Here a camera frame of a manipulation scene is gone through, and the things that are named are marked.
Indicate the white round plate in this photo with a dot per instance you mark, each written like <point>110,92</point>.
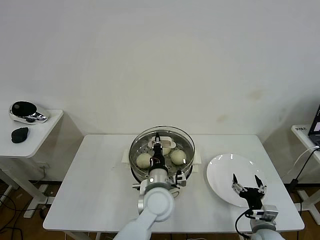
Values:
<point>220,175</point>

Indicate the white steamed baozi bun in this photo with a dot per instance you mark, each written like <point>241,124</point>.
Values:
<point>167,151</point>
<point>178,157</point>
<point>143,160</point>

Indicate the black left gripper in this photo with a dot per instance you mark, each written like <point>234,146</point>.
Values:
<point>157,157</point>

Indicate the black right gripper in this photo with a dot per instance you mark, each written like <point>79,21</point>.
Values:
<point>252,197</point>

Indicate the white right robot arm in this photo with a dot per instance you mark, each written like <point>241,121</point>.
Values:
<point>265,230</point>

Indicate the perforated steel steamer basket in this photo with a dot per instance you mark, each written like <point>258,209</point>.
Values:
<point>190,167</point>

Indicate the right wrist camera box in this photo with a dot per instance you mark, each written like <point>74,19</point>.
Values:
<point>268,212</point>

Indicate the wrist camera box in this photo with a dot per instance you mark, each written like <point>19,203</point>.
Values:
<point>180,178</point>
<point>268,212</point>

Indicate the chrome and black kitchen scale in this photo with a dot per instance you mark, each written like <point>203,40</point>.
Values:
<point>23,110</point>

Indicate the cream electric cooking pot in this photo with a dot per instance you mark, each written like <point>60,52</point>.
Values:
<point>197,160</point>

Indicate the white side table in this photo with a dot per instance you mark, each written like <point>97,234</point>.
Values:
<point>37,140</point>

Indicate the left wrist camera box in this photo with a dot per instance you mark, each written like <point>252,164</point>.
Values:
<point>180,178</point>

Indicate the round glass pot lid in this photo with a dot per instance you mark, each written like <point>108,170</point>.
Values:
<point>140,145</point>

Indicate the white desk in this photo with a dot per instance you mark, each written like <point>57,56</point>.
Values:
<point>301,137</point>

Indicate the black lumpy object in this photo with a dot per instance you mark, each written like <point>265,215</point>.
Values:
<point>20,135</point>

